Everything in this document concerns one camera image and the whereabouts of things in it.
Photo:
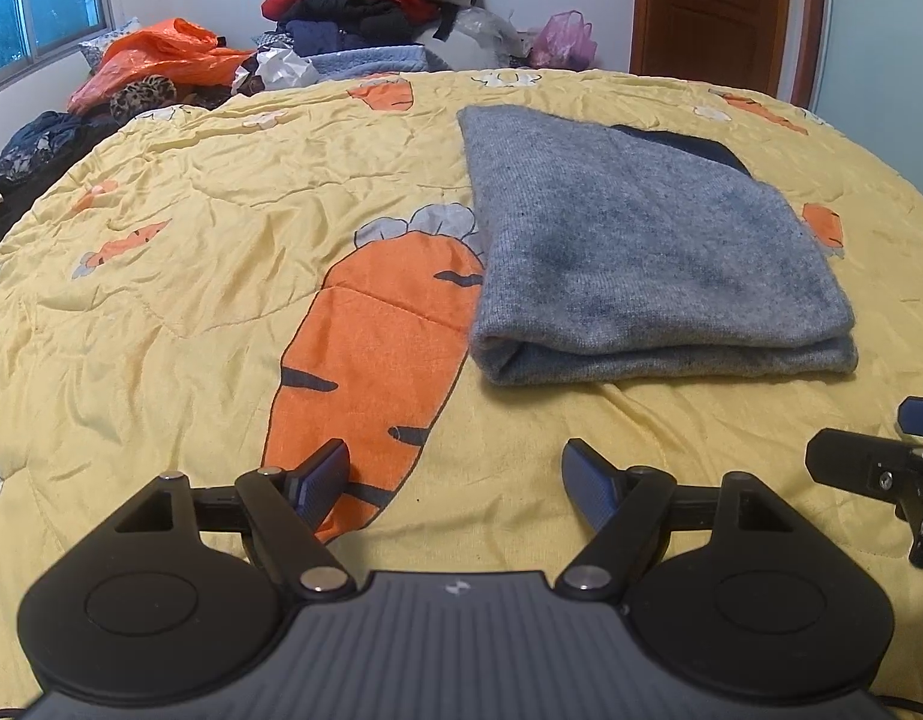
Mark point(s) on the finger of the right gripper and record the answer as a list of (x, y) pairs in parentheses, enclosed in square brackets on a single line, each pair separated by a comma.
[(910, 416)]

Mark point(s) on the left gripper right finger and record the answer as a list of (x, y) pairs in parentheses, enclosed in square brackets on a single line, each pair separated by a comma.
[(591, 482)]

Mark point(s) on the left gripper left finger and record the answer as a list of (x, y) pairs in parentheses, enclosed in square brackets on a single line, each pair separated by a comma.
[(313, 488)]

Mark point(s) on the grey knitted sweater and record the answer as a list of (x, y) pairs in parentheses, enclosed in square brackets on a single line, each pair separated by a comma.
[(599, 269)]

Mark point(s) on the dark navy garment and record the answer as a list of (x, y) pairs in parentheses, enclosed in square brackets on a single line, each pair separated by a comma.
[(665, 148)]

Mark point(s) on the yellow carrot print quilt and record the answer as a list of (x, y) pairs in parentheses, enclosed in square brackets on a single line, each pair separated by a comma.
[(150, 297)]

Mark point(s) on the white wardrobe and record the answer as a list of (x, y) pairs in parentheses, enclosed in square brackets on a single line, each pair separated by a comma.
[(870, 85)]

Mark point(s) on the silver crumpled plastic bag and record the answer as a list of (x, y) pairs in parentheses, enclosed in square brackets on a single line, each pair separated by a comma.
[(273, 70)]

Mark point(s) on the leopard print garment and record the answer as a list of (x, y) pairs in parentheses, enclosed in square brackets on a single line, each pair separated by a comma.
[(149, 93)]

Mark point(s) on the dark blue floral garment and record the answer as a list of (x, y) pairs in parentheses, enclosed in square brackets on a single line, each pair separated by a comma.
[(51, 140)]

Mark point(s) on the light blue fleece blanket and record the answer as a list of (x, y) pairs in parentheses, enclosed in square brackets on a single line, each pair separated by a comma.
[(358, 63)]

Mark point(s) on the orange plastic bag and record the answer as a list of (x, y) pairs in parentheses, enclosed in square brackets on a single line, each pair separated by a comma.
[(187, 54)]

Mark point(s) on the pink plastic bag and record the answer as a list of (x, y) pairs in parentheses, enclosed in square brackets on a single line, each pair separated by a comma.
[(566, 42)]

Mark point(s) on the grey white stuffed bag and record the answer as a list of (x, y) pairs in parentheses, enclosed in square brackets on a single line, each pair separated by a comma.
[(478, 40)]

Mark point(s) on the brown wooden door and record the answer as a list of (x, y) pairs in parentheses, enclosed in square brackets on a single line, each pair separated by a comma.
[(773, 46)]

